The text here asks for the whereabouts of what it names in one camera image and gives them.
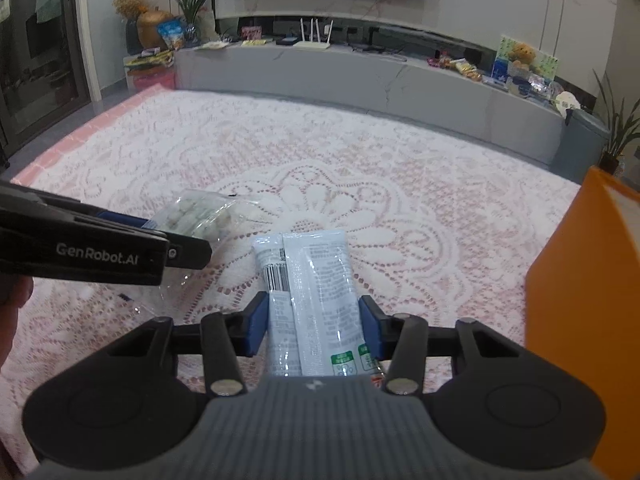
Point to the long leaf green plant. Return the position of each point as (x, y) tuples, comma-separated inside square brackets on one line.
[(192, 5)]

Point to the pink checked tablecloth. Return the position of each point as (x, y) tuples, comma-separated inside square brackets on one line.
[(100, 120)]

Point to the blue white tub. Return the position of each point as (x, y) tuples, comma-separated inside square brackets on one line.
[(520, 87)]

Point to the dried flower bunch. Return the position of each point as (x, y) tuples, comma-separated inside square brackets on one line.
[(130, 2)]

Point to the gold vase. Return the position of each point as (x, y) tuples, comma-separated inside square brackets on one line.
[(152, 30)]

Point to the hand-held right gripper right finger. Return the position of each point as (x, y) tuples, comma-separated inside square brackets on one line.
[(372, 327)]

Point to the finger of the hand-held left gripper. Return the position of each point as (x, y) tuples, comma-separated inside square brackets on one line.
[(122, 220), (190, 255)]

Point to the white router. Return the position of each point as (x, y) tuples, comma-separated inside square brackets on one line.
[(312, 42)]

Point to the person's left hand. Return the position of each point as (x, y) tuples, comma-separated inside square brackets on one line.
[(12, 310)]

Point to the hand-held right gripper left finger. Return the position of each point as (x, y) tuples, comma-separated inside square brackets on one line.
[(257, 325)]

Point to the orange cardboard box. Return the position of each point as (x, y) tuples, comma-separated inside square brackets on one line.
[(585, 310)]

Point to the white round fan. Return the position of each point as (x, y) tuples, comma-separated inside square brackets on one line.
[(566, 100)]

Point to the grey trash bin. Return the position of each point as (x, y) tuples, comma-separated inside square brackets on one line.
[(580, 142)]

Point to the teddy bear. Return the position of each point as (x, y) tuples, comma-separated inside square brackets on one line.
[(524, 55)]

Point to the blue snack bag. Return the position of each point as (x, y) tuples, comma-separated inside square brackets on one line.
[(171, 35)]

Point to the pink storage box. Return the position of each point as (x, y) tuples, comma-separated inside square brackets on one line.
[(150, 80)]

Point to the white snack packet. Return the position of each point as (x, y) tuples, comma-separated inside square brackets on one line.
[(315, 300)]

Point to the pile of yellow black packets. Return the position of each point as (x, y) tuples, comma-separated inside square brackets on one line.
[(150, 59)]

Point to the clear bag of pale candies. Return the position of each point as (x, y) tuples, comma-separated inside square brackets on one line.
[(200, 215)]

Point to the plant in black pot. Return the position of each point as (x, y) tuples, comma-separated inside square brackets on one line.
[(620, 125)]

